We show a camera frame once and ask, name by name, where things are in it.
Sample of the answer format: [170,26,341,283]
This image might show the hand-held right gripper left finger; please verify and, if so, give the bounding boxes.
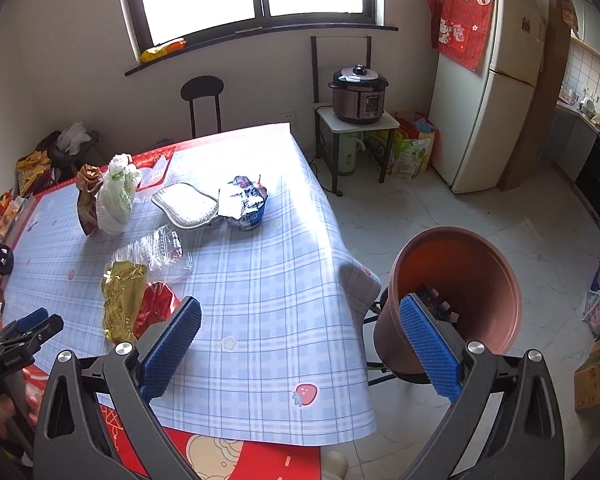
[32,296,203,480]

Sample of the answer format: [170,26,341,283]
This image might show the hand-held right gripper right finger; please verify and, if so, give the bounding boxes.
[399,295,566,480]

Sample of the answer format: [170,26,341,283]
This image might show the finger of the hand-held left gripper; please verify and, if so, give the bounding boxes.
[0,314,65,361]
[2,307,51,338]

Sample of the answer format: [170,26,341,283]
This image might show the brown plastic flower pot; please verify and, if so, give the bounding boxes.
[372,226,524,387]

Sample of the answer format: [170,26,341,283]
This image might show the crushed blue pink drink can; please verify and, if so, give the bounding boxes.
[217,175,270,231]

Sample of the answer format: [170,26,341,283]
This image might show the red foil wrapper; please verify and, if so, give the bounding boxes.
[132,281,181,341]

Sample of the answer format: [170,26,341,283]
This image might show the black metal stool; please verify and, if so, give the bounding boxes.
[362,287,397,392]

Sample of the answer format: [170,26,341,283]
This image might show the gold foil wrapper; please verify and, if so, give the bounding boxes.
[101,259,149,345]

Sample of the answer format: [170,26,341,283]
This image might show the clear plastic food container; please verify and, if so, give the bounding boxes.
[112,226,196,282]

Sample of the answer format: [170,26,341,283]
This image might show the blue plaid tablecloth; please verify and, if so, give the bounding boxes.
[2,122,382,448]

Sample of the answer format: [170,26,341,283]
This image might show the orange snack packets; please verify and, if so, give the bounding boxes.
[0,189,29,242]

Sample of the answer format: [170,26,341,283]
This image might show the brown snack wrapper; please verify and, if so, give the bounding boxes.
[76,163,106,236]

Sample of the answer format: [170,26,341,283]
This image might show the white green plastic bag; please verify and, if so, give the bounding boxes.
[96,153,142,236]

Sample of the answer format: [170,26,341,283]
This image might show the aluminium foil tray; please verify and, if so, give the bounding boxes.
[151,182,220,230]

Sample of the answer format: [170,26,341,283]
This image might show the yellow snack bag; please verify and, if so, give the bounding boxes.
[15,152,54,199]

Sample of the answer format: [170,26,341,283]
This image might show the white round object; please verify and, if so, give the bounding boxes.
[320,452,349,480]

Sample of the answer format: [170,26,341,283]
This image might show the dark cluttered chair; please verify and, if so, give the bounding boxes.
[32,130,102,181]

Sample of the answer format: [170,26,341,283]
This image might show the brown cardboard box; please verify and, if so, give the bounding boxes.
[573,327,600,414]

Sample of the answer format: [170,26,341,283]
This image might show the white crumpled plastic bag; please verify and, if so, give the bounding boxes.
[57,122,91,154]

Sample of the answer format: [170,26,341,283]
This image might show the pale green thermos jug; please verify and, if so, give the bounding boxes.
[335,133,367,177]

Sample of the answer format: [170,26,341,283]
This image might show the colourful bags under table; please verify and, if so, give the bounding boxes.
[394,111,439,161]

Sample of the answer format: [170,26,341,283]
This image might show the cream refrigerator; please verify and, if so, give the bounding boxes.
[428,0,551,195]

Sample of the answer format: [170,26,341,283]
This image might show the dark kitchen counter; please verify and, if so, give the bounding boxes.
[550,97,600,243]

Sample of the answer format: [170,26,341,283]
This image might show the white side table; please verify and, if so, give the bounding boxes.
[314,107,401,197]

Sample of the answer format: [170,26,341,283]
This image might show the black electric pressure cooker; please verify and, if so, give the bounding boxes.
[328,63,390,126]

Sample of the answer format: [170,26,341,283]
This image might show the black round stool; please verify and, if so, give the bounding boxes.
[180,75,225,139]

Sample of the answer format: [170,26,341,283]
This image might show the tall brown cardboard sheet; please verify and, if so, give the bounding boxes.
[497,0,579,192]

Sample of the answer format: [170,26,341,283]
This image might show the yellow snack packet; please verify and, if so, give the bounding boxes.
[139,38,187,64]

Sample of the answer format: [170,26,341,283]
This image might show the red printed hanging cloth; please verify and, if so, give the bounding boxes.
[428,0,497,71]

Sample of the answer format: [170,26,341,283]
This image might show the white wall cabinet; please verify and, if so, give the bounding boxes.
[569,0,600,63]

